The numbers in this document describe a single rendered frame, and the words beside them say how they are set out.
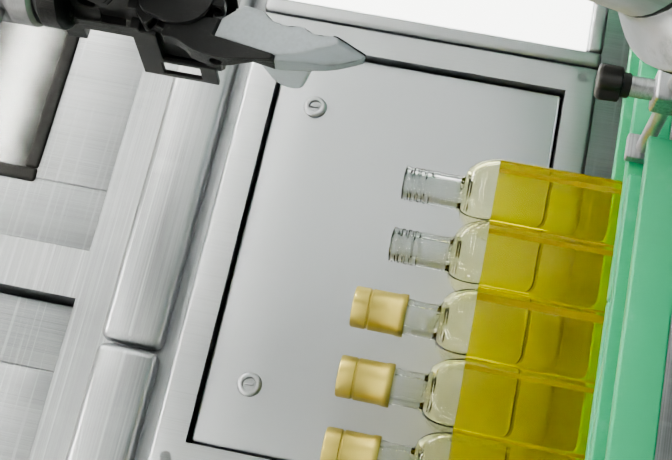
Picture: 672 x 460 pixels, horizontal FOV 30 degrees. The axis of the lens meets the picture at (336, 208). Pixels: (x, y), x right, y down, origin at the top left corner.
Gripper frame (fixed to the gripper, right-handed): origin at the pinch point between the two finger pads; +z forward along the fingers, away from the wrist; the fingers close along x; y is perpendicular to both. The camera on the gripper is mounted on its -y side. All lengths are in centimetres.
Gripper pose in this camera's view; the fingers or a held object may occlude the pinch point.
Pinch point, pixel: (354, 8)
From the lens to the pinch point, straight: 79.2
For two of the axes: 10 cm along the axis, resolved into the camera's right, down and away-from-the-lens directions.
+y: 0.2, 3.6, 9.3
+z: 9.8, 1.8, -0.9
